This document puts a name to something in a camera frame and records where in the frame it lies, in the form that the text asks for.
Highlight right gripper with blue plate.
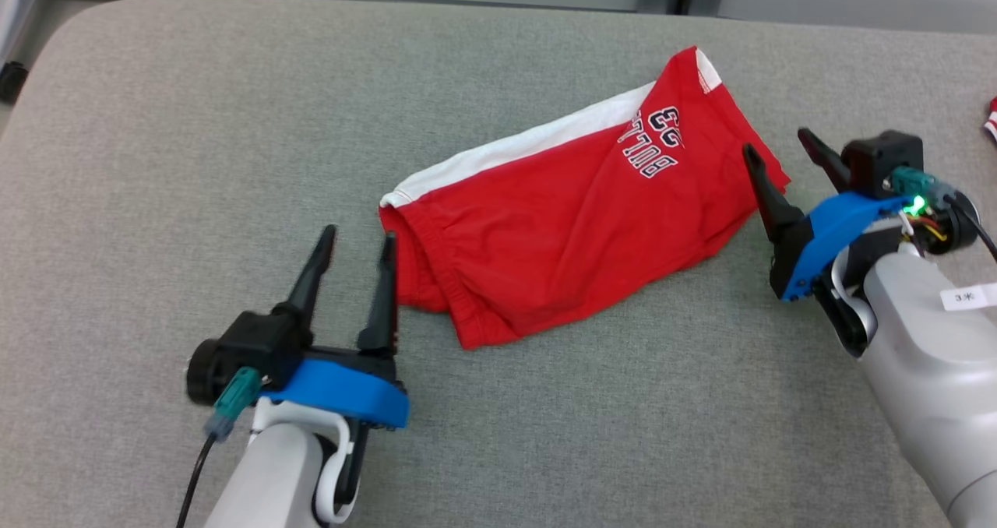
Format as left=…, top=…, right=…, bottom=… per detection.
left=742, top=128, right=981, bottom=357

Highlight left gripper with blue plate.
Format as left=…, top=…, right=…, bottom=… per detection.
left=185, top=224, right=410, bottom=526

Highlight red white striped shorts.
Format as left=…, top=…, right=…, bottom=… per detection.
left=379, top=45, right=792, bottom=350

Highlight black caster wheel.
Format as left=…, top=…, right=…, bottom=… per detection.
left=0, top=61, right=30, bottom=105

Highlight teal right camera connector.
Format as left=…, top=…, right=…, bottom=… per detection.
left=888, top=167, right=957, bottom=211

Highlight teal camera connector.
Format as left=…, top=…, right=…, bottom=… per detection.
left=204, top=367, right=262, bottom=442
left=888, top=167, right=957, bottom=211

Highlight teal left camera connector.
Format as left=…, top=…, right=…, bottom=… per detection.
left=204, top=367, right=262, bottom=442

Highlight black right camera cable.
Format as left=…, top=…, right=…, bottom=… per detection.
left=946, top=197, right=997, bottom=265

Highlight black camera cable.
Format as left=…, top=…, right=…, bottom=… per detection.
left=175, top=432, right=220, bottom=528
left=946, top=197, right=997, bottom=265

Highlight black left camera cable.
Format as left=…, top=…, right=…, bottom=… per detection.
left=175, top=432, right=220, bottom=528

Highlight grey metal tube frame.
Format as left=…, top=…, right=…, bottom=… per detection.
left=0, top=0, right=41, bottom=68

